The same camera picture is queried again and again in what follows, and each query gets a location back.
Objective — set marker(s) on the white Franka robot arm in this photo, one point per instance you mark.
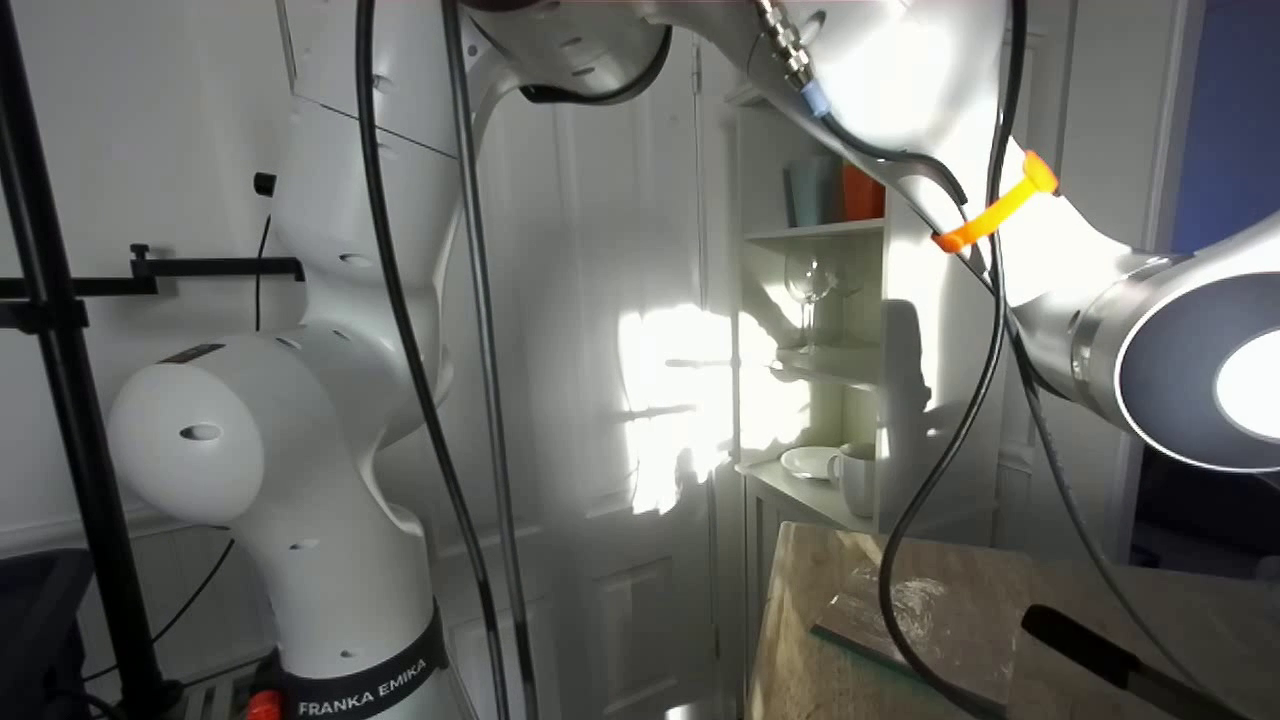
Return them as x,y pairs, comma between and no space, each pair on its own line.
267,442

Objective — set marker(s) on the white panel door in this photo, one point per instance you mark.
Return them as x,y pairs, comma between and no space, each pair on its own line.
603,400

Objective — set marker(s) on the white corner shelf cabinet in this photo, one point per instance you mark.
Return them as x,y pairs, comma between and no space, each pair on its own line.
801,386

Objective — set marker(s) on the tall wine glass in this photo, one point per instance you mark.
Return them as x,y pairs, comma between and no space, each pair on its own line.
809,286

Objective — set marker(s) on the white plate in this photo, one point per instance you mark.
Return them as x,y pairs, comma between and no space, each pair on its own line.
809,463

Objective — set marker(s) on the teal cup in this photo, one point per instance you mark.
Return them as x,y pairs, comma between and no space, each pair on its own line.
809,193

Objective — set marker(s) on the orange cup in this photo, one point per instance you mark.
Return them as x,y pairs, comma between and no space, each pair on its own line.
861,196

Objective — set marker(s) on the red emergency stop button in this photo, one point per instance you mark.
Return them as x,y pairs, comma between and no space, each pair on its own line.
261,706

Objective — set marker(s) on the dark sofa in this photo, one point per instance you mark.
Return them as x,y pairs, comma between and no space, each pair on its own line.
1201,520

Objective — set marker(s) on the small black stand camera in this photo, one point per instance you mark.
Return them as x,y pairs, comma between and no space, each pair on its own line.
267,182

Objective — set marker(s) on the black camera stand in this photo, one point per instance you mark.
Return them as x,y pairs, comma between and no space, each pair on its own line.
61,346

